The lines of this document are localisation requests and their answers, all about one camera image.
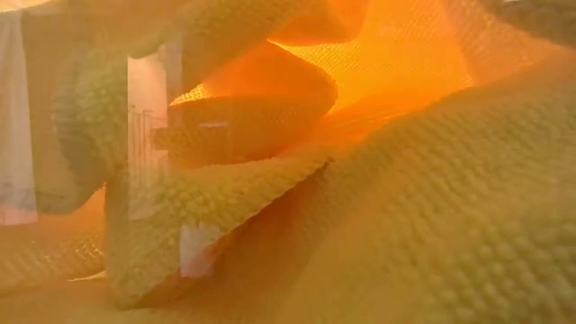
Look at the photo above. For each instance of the orange microfiber towel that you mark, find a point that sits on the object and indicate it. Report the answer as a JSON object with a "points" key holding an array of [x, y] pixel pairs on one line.
{"points": [[405, 58], [45, 256]]}

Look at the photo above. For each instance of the yellow microfiber towel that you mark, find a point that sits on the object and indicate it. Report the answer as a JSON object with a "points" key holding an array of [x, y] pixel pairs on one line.
{"points": [[450, 202]]}

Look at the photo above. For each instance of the white hanging cloth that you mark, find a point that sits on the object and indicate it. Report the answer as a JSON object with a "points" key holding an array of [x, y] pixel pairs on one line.
{"points": [[13, 112]]}

